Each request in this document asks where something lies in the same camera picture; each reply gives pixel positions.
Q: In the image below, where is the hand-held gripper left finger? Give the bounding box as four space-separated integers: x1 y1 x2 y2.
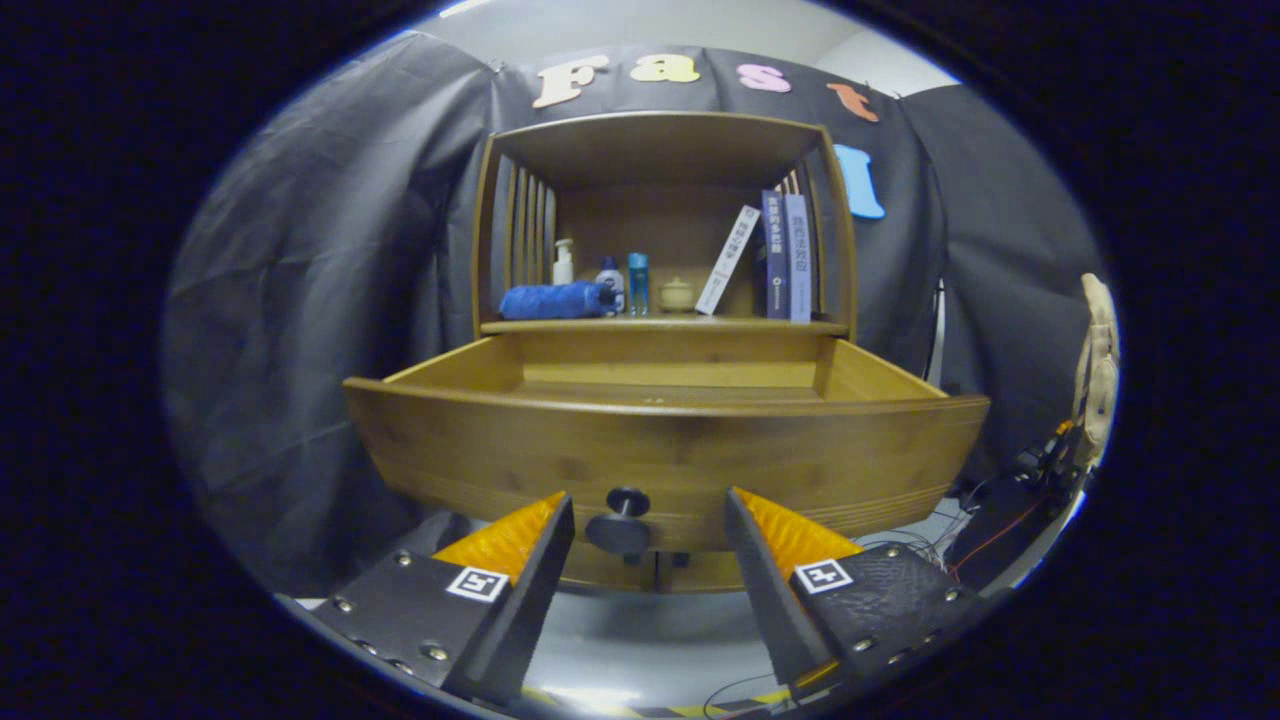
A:
290 490 577 706

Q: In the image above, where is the dark blue book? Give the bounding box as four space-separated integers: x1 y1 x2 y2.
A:
760 190 791 321

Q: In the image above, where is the black floor equipment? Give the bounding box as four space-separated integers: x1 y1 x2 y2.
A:
945 430 1086 581

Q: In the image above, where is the light blue book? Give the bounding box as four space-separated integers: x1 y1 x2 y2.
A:
784 193 812 324

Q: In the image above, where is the wooden cabinet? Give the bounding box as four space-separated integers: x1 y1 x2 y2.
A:
472 110 859 595

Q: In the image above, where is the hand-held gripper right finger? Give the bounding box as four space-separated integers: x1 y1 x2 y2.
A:
724 486 986 701

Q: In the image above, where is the wooden countertop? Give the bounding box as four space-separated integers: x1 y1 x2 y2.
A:
480 316 849 337

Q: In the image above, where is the wooden drawer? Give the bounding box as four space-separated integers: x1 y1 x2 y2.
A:
343 333 991 557

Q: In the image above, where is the wooden cabinet door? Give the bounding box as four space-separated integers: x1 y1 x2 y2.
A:
657 550 746 593
560 545 658 593

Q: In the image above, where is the blue folded towel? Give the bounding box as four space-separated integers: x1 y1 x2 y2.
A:
499 281 618 321

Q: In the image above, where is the white book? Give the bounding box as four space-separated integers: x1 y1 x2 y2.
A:
694 205 762 317

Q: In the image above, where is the black tripod stand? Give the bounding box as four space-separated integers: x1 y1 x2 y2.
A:
925 280 946 386

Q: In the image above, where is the beige cloth bag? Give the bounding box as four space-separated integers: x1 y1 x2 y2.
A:
1072 273 1121 471

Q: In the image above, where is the white bottle blue cap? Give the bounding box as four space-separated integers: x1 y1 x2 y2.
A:
595 256 626 316

